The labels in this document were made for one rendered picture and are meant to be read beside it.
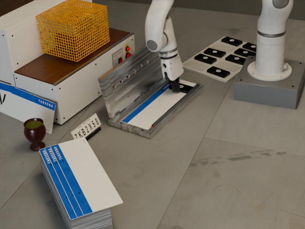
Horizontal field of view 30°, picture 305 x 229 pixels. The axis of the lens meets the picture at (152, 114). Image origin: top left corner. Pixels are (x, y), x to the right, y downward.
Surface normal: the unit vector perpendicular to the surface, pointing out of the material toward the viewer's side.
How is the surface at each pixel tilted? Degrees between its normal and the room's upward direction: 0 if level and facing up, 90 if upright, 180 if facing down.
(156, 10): 42
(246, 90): 90
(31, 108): 69
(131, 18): 0
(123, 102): 77
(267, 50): 90
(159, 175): 0
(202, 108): 0
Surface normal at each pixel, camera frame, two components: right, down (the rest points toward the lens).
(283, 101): -0.35, 0.52
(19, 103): -0.57, 0.12
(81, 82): 0.84, 0.26
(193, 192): -0.04, -0.84
